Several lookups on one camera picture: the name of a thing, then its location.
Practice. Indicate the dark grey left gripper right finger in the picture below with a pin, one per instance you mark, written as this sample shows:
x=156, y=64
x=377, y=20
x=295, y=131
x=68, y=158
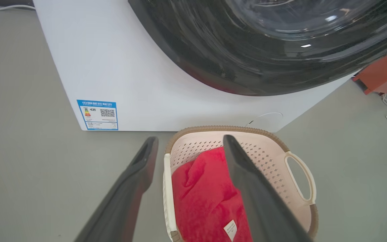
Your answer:
x=260, y=201

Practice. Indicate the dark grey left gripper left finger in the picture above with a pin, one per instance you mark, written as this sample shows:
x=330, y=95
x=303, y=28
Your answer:
x=123, y=201

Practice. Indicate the beige perforated laundry basket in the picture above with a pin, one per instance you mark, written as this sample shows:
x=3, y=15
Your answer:
x=267, y=148

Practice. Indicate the red garment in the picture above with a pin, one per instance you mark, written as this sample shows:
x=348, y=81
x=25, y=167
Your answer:
x=203, y=195

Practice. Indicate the round white filter cover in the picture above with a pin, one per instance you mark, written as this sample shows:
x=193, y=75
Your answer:
x=270, y=121

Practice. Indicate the blue energy label sticker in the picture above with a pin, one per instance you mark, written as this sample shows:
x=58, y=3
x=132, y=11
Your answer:
x=97, y=116

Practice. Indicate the white washing machine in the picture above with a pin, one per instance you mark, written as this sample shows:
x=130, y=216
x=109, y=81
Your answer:
x=113, y=60

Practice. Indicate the dark round washing machine door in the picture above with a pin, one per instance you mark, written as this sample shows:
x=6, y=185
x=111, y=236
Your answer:
x=247, y=60

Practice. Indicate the orange box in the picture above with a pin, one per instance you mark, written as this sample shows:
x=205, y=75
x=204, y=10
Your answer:
x=385, y=72

